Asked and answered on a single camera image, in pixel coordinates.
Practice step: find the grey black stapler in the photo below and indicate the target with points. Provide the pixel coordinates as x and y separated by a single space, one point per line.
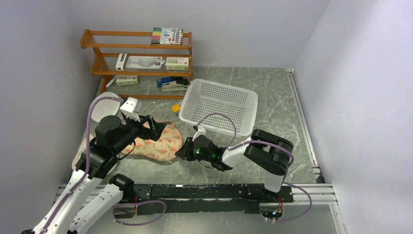
178 85

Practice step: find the coloured marker pen set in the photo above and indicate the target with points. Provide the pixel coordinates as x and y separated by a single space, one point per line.
167 36

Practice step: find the white cylindrical mesh laundry bag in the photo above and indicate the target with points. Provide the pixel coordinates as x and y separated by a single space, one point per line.
107 107

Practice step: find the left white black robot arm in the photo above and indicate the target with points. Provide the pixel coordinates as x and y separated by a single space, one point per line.
69 214

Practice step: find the wooden three-tier shelf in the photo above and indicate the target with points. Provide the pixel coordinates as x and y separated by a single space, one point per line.
128 53

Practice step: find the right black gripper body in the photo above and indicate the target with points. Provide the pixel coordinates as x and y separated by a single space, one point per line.
191 146

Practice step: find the white flat packaged item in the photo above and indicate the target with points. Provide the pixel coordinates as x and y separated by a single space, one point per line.
144 62

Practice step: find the small yellow block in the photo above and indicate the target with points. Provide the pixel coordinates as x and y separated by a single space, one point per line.
176 109

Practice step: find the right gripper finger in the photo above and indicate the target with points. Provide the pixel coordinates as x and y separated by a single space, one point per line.
187 147
187 156

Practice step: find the white perforated plastic basket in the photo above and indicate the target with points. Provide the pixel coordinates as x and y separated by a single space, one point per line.
229 103

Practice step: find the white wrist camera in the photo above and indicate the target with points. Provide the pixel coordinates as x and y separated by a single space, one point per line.
130 108
200 131

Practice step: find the floral pink mesh laundry bag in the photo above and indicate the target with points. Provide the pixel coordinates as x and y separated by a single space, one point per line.
163 149

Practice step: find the blue stapler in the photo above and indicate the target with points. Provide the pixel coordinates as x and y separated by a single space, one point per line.
169 80

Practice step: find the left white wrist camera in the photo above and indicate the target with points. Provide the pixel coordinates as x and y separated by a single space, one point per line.
130 108

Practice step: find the white red marker pen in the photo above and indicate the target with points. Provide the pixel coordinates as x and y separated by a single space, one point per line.
110 82

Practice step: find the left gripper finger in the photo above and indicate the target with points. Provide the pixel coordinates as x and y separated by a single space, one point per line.
150 123
153 130

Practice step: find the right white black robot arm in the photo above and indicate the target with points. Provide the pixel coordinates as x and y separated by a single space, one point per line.
270 152

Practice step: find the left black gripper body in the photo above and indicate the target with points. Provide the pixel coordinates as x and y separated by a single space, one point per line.
133 128

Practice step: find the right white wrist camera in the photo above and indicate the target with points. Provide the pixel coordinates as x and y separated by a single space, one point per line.
200 131

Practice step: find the white box under shelf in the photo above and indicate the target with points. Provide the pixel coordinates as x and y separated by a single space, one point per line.
123 80

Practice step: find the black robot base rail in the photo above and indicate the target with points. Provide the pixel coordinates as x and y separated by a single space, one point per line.
245 198

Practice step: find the green white small box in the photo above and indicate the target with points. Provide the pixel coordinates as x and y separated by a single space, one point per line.
177 63

